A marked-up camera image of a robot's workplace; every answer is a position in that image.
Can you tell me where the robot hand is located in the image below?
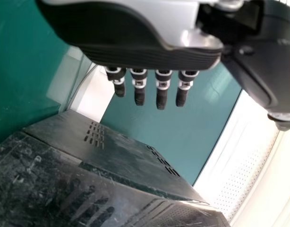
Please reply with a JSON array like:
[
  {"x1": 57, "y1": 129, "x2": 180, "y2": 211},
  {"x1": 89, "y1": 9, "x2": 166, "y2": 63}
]
[{"x1": 35, "y1": 0, "x2": 290, "y2": 132}]

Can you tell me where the white perforated cable duct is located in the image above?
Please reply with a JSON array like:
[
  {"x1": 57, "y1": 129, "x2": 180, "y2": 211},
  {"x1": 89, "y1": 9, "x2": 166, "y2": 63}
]
[{"x1": 194, "y1": 90, "x2": 290, "y2": 227}]

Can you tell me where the black oven with glass door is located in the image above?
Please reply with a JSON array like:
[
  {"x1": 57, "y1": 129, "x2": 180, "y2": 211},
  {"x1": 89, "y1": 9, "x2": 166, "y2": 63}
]
[{"x1": 0, "y1": 109, "x2": 232, "y2": 227}]

